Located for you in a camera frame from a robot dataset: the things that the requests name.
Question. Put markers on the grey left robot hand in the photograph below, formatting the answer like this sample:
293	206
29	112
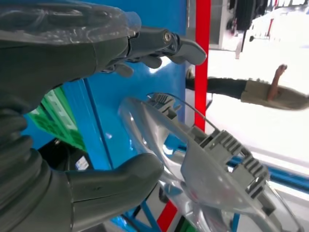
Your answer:
48	57

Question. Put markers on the blue metal shelf rack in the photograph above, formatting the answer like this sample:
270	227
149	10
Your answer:
108	105

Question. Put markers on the green plastic crate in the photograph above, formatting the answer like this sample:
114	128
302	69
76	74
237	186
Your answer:
55	115

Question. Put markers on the red barrier belt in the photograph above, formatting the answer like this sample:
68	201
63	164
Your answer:
167	217
203	19

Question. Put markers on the person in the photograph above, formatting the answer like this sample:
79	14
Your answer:
261	94

